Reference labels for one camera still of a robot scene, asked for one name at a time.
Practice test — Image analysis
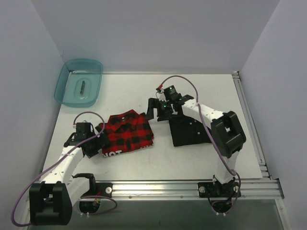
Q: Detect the black button shirt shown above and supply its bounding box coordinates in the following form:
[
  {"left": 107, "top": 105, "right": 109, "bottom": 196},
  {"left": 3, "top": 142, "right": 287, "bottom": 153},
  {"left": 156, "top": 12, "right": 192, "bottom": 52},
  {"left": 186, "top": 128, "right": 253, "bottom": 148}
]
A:
[{"left": 169, "top": 115, "right": 211, "bottom": 147}]

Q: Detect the red black plaid shirt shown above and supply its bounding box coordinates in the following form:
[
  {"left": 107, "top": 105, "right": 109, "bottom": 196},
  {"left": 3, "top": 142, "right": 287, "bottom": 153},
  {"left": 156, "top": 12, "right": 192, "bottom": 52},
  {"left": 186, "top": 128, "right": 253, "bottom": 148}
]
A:
[{"left": 101, "top": 109, "right": 154, "bottom": 158}]

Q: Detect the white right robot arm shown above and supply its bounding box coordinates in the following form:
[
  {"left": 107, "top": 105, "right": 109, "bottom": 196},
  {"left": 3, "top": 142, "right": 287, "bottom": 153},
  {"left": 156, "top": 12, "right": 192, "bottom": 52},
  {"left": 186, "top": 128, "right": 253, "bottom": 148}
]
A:
[{"left": 146, "top": 85, "right": 247, "bottom": 196}]

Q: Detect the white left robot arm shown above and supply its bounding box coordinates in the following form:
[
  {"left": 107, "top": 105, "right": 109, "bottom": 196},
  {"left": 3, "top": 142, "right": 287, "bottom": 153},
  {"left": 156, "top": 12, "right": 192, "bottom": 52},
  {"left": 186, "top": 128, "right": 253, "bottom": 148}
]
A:
[{"left": 29, "top": 122, "right": 109, "bottom": 226}]

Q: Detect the dark object in basin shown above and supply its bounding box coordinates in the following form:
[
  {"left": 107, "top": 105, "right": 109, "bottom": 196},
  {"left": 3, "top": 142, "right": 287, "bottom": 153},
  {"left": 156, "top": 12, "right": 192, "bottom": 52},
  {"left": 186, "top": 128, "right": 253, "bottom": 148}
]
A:
[{"left": 80, "top": 81, "right": 86, "bottom": 95}]

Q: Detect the teal plastic basin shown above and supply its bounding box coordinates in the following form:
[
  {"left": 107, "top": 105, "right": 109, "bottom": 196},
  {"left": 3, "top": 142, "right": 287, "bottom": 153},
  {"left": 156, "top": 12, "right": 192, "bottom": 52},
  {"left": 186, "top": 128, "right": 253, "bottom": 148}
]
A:
[{"left": 54, "top": 58, "right": 103, "bottom": 108}]

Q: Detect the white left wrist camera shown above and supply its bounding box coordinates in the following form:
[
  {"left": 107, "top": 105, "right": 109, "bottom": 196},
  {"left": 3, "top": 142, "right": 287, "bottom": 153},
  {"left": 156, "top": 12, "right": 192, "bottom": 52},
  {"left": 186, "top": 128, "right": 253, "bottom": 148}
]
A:
[{"left": 72, "top": 120, "right": 92, "bottom": 128}]

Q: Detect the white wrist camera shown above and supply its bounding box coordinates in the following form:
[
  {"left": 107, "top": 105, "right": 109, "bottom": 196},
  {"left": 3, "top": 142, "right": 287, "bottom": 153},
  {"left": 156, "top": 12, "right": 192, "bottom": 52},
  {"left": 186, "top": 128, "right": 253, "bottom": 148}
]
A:
[
  {"left": 155, "top": 92, "right": 166, "bottom": 102},
  {"left": 72, "top": 120, "right": 92, "bottom": 128}
]

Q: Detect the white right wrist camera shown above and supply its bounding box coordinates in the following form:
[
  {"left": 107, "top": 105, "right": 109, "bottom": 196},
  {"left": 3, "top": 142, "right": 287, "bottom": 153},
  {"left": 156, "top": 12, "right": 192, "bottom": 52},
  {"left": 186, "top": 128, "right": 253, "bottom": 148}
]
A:
[{"left": 155, "top": 92, "right": 166, "bottom": 102}]

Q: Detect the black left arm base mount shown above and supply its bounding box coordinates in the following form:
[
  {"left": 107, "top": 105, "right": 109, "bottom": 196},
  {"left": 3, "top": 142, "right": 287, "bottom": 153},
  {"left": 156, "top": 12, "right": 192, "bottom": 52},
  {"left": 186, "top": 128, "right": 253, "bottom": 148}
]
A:
[{"left": 82, "top": 182, "right": 113, "bottom": 198}]

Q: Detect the aluminium right side rail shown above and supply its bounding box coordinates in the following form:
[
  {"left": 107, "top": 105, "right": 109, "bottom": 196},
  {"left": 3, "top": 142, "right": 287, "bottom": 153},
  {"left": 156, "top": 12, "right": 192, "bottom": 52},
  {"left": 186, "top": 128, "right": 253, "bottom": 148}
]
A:
[{"left": 232, "top": 71, "right": 272, "bottom": 180}]

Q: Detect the aluminium rail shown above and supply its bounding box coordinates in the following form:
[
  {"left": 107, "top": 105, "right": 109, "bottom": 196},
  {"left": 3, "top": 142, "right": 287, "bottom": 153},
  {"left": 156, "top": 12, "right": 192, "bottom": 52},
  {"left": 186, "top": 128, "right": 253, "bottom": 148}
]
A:
[
  {"left": 69, "top": 178, "right": 285, "bottom": 200},
  {"left": 232, "top": 71, "right": 272, "bottom": 180}
]

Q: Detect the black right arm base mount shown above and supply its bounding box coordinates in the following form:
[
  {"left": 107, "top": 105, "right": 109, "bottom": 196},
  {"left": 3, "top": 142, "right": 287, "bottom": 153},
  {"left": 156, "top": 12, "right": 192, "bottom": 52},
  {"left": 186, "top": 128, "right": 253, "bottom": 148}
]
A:
[{"left": 198, "top": 179, "right": 241, "bottom": 198}]

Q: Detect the aluminium front rail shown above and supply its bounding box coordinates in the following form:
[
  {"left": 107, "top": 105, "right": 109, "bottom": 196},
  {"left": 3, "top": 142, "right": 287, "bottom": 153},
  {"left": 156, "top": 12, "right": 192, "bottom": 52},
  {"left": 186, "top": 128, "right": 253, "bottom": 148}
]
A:
[{"left": 69, "top": 178, "right": 285, "bottom": 200}]

